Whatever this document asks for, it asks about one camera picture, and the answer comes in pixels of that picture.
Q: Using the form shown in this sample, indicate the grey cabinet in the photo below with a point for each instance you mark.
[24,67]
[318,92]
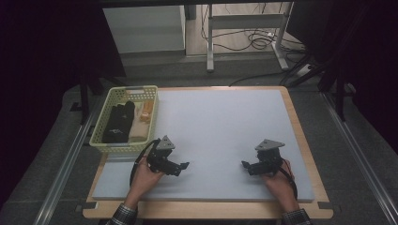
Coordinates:
[144,31]

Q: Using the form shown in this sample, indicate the pale green plastic basket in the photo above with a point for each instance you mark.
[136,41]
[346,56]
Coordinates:
[122,95]

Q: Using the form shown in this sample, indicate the person's right hand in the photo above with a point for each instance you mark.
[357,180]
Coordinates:
[280,187]

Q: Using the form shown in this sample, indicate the white foam mat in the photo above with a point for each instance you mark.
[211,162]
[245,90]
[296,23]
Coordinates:
[219,125]

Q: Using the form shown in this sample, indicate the black tripod stand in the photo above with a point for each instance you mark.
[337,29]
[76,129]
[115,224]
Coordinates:
[339,93]

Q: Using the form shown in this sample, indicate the white power strip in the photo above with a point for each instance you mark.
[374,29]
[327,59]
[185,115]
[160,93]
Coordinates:
[303,70]

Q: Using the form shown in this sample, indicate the black stand post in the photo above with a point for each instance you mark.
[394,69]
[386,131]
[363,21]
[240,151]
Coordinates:
[84,100]

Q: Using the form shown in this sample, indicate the metal floor rail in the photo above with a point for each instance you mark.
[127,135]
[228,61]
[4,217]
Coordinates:
[359,156]
[65,168]

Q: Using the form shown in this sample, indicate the person's left hand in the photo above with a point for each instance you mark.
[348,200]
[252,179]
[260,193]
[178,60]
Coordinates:
[144,184]

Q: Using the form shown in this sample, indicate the beige glove with round tag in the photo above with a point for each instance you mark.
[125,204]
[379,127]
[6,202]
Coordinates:
[139,129]

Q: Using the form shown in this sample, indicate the white metal desk frame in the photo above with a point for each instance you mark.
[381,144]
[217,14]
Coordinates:
[244,21]

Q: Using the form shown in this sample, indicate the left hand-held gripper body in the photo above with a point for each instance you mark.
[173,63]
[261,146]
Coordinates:
[161,159]

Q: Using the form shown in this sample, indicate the black glove with white logo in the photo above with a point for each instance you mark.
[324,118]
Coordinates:
[116,125]

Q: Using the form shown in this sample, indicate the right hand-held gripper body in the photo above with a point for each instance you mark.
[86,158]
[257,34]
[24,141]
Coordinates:
[267,161]

